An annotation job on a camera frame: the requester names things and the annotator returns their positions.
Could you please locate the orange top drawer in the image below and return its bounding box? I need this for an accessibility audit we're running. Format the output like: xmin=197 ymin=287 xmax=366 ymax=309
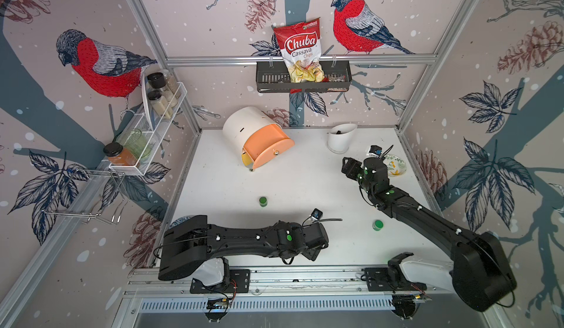
xmin=242 ymin=123 xmax=295 ymax=169

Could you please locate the white round drawer cabinet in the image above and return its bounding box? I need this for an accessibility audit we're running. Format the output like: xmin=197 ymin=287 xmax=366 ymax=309
xmin=223 ymin=106 xmax=274 ymax=160

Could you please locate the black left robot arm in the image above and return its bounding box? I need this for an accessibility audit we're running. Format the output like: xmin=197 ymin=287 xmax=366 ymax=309
xmin=158 ymin=215 xmax=329 ymax=281

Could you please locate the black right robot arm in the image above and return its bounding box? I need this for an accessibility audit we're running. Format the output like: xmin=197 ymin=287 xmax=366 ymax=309
xmin=342 ymin=157 xmax=517 ymax=312

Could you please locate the green paint can right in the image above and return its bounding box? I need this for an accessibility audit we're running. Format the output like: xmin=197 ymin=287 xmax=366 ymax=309
xmin=372 ymin=220 xmax=384 ymax=231

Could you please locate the white ceramic utensil cup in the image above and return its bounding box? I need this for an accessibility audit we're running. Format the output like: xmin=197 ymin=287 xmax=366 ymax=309
xmin=327 ymin=123 xmax=358 ymax=154

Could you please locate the floral patterned bowl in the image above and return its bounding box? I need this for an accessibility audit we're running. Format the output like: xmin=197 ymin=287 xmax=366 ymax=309
xmin=383 ymin=154 xmax=407 ymax=177

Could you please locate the red Chuba chips bag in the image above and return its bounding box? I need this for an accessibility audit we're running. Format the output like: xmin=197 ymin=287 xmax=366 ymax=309
xmin=273 ymin=18 xmax=325 ymax=84

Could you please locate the blue patterned bowl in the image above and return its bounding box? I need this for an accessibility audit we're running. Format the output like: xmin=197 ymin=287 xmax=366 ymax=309
xmin=169 ymin=216 xmax=191 ymax=228

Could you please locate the dark-lid spice jar front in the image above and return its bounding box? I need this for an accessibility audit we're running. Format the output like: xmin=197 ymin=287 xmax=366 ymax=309
xmin=147 ymin=90 xmax=173 ymax=120

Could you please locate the dark-lid spice jar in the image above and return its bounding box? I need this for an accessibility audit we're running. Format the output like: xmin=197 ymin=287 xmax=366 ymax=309
xmin=147 ymin=90 xmax=173 ymax=120
xmin=147 ymin=72 xmax=174 ymax=100

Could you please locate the green glass cup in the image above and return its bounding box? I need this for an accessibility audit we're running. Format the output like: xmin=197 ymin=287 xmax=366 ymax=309
xmin=116 ymin=128 xmax=152 ymax=160

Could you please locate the dark-lid spice jar back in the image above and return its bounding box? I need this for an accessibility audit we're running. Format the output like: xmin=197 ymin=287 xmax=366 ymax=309
xmin=147 ymin=72 xmax=174 ymax=100

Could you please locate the orange sauce jar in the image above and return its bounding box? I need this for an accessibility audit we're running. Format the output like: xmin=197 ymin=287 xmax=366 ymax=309
xmin=103 ymin=142 xmax=137 ymax=166

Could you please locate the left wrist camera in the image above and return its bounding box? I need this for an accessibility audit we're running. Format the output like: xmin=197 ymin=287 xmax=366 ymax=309
xmin=311 ymin=208 xmax=323 ymax=223

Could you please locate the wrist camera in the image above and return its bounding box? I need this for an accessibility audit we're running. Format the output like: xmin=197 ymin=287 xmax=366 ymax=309
xmin=311 ymin=208 xmax=323 ymax=223
xmin=367 ymin=145 xmax=383 ymax=158

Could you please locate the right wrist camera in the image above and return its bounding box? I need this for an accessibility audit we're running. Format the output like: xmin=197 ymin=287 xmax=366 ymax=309
xmin=367 ymin=145 xmax=383 ymax=158

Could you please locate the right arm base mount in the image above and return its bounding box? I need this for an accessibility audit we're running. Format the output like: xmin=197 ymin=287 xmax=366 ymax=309
xmin=361 ymin=266 xmax=427 ymax=293

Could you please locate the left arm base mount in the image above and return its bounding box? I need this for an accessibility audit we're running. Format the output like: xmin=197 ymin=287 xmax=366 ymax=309
xmin=189 ymin=269 xmax=251 ymax=294

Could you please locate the black wall basket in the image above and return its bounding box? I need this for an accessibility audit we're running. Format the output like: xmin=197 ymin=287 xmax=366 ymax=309
xmin=256 ymin=61 xmax=352 ymax=93

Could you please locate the white wire wall shelf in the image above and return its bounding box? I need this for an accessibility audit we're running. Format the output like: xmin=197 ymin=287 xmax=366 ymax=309
xmin=110 ymin=81 xmax=187 ymax=176

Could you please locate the metal wire hook rack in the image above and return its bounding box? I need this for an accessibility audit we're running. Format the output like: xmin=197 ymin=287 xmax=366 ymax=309
xmin=42 ymin=167 xmax=129 ymax=225

